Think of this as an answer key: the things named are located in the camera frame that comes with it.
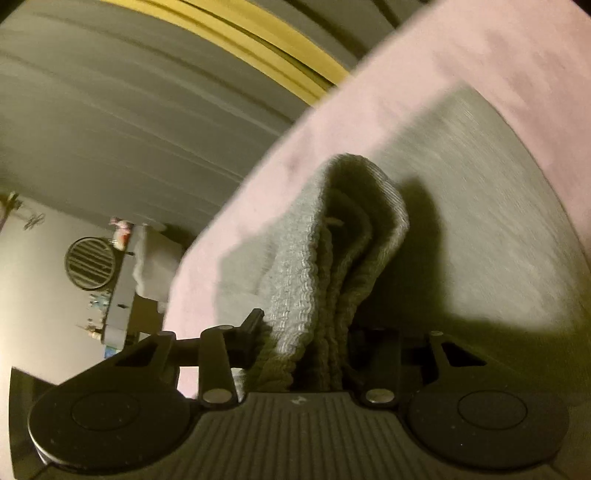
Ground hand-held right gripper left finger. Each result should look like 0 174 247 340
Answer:
115 308 265 411

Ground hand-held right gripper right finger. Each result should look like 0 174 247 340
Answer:
346 329 486 411

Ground grey pants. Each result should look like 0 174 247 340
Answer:
219 85 591 394

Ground white cloth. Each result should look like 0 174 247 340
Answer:
131 225 186 302

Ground grey shelf unit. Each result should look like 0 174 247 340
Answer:
100 223 140 348

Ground round black fan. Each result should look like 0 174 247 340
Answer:
65 236 119 291

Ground grey-green curtain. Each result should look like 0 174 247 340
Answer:
295 0 419 70
0 0 319 232

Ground yellow curtain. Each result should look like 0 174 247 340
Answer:
117 0 350 108

